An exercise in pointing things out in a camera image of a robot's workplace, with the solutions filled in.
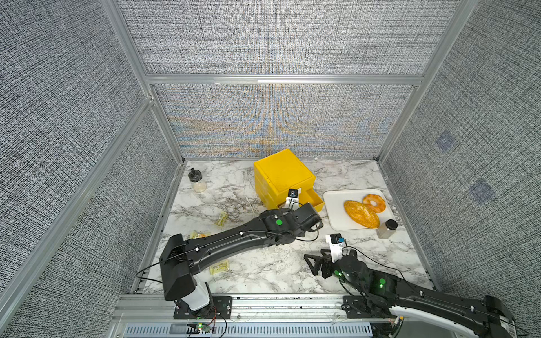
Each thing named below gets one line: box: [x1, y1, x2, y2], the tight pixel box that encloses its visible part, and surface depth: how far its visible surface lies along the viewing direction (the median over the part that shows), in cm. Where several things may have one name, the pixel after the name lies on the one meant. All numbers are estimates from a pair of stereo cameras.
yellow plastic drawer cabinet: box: [253, 149, 325, 210], surface depth 89 cm
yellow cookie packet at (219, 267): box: [209, 259, 229, 276], surface depth 83 cm
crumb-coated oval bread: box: [343, 199, 381, 229], surface depth 94 cm
